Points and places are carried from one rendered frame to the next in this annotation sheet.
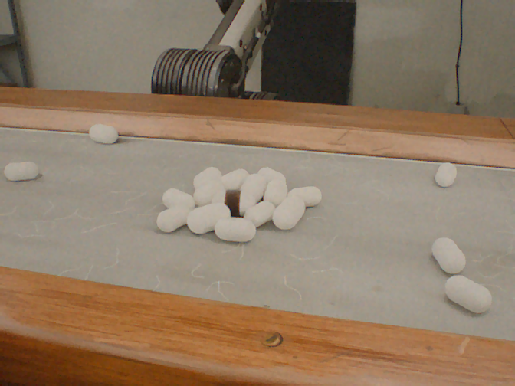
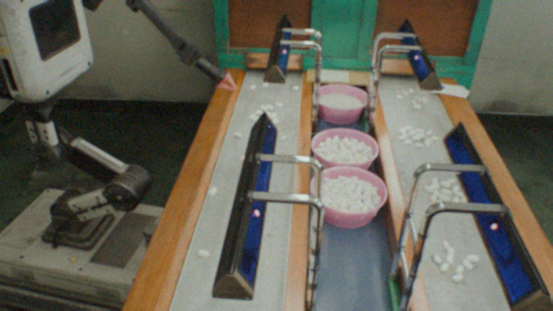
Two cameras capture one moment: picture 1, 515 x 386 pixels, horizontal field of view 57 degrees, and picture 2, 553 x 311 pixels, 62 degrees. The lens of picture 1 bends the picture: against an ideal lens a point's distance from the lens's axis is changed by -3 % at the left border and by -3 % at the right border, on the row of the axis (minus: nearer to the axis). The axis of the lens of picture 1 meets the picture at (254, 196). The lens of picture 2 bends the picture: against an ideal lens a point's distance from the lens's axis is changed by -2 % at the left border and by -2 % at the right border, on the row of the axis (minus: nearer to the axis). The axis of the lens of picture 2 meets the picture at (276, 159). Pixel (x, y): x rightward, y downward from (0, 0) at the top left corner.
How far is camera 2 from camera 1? 176 cm
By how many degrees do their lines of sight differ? 82
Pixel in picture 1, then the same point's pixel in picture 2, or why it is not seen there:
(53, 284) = (298, 172)
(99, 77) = not seen: outside the picture
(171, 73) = (138, 186)
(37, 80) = not seen: outside the picture
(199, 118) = (206, 170)
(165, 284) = (285, 169)
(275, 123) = (211, 155)
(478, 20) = not seen: outside the picture
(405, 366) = (304, 141)
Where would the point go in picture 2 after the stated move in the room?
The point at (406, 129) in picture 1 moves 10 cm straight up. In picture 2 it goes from (216, 135) to (214, 113)
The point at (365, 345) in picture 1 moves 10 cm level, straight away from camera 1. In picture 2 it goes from (302, 145) to (277, 142)
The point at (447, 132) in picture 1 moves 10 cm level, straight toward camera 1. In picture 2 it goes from (216, 129) to (239, 132)
